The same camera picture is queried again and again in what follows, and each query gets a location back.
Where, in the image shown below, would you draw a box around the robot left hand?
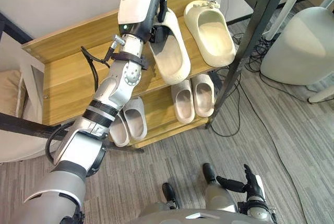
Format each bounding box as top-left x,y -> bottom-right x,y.
117,0 -> 168,44

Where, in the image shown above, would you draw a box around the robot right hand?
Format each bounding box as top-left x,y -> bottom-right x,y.
216,163 -> 266,198

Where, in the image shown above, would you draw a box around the plain cream slipper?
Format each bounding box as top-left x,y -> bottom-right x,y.
148,8 -> 192,85

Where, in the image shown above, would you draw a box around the wooden shoe rack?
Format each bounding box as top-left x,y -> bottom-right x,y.
21,0 -> 218,149

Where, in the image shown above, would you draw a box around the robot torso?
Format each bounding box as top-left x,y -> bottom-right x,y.
127,202 -> 273,224

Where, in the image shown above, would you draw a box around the robot left leg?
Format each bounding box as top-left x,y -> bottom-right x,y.
161,182 -> 179,209

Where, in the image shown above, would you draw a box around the cream slipper with charm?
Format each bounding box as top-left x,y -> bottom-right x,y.
183,0 -> 237,68

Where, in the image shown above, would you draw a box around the beige ribbed slipper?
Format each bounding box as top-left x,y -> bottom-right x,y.
171,79 -> 196,124
190,73 -> 216,118
109,113 -> 130,148
122,97 -> 148,142

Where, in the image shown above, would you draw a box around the white rounded chair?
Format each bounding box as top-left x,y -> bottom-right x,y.
260,6 -> 334,87

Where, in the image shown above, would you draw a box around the white armchair with beige cushion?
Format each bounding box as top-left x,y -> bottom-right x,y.
0,31 -> 77,163

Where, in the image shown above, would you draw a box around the white table leg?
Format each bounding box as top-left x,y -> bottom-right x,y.
265,0 -> 315,41

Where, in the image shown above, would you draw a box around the black metal bar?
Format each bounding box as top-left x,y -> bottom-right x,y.
0,112 -> 77,141

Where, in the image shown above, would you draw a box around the black floor cable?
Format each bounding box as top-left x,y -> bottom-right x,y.
210,70 -> 310,224

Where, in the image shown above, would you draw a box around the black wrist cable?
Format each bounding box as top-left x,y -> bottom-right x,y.
80,45 -> 112,90

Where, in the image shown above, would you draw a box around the black metal table frame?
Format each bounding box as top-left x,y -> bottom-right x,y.
208,0 -> 299,130

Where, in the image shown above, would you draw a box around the tangled black cables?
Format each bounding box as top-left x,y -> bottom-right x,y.
231,32 -> 279,75

